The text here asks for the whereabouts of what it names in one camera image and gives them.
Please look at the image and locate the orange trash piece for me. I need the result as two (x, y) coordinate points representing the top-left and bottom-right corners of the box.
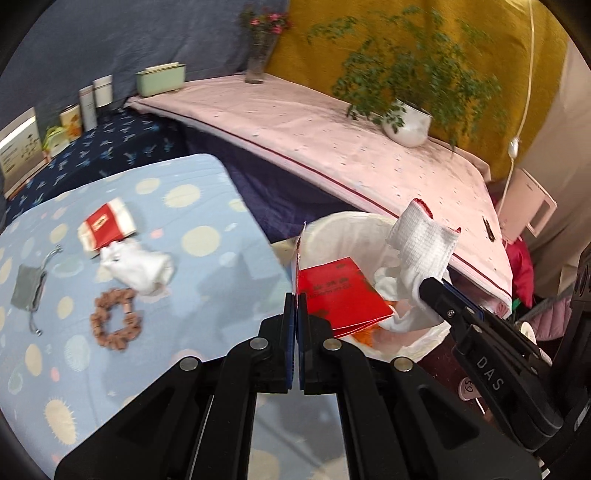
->
(352, 324), (381, 348)

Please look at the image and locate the red and white paper cup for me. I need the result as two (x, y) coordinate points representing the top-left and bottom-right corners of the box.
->
(77, 198), (136, 256)

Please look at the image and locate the red booklet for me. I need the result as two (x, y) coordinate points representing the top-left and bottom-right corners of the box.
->
(297, 257), (393, 337)

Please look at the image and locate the white product box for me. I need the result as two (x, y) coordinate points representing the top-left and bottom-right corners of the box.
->
(0, 107), (46, 199)

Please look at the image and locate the white towel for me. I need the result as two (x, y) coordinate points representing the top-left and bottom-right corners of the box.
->
(99, 238), (174, 295)

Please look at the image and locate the glass vase with pink flowers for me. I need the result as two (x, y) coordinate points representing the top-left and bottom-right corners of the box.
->
(240, 6), (290, 85)

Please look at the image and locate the navy patterned cloth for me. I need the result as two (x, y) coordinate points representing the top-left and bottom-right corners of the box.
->
(2, 109), (188, 227)

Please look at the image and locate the pink dotted scrunchie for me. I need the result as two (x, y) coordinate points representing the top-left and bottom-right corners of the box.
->
(89, 288), (142, 352)

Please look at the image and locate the small green packet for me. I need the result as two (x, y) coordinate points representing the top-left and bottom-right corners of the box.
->
(42, 126), (70, 158)

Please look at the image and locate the tall white bottle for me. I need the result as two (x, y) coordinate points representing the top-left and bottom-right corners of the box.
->
(79, 85), (98, 132)

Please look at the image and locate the mint green tissue box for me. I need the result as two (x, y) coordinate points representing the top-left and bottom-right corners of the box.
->
(136, 62), (185, 97)

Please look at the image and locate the green plant in white pot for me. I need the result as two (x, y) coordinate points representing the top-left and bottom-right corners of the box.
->
(307, 5), (507, 146)

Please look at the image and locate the pink cloth covered bench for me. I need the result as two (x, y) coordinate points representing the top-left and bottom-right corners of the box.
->
(126, 75), (513, 318)

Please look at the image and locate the trash bin with white bag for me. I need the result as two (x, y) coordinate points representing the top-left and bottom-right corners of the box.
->
(271, 212), (451, 362)

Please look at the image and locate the pink white appliance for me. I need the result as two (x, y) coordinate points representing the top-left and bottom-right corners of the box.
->
(497, 168), (557, 244)

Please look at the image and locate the light blue planet tablecloth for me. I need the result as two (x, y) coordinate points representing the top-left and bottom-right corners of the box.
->
(1, 154), (291, 475)

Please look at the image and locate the white waffle cloth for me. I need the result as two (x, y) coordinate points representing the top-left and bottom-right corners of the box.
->
(374, 198), (461, 334)

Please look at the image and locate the white cable with switch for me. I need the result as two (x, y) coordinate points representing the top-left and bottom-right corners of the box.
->
(496, 0), (538, 218)

